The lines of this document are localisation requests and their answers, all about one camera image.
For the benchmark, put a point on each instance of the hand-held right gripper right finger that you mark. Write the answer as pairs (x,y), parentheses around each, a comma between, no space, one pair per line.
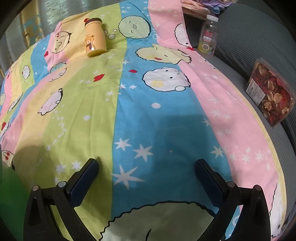
(208,180)

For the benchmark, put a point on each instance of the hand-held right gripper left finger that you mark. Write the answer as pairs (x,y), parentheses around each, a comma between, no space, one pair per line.
(83,183)

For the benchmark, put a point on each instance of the striped cartoon printed blanket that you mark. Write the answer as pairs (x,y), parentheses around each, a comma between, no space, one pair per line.
(138,115)

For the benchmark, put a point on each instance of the packet of dried fruit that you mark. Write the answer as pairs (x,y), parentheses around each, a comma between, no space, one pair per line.
(270,92)

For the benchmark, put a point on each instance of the clear plastic drink bottle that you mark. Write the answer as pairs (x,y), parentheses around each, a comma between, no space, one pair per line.
(207,39)

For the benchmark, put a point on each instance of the yellow bear print bottle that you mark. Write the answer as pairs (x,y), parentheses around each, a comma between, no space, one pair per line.
(94,39)

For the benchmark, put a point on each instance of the grey ribbed sofa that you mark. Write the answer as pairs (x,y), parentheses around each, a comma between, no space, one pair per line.
(249,34)

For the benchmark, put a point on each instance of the yellow patterned curtain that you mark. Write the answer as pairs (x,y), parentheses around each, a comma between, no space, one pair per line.
(29,27)

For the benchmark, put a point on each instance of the pile of pastel clothes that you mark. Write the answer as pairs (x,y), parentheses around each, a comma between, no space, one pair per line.
(196,9)

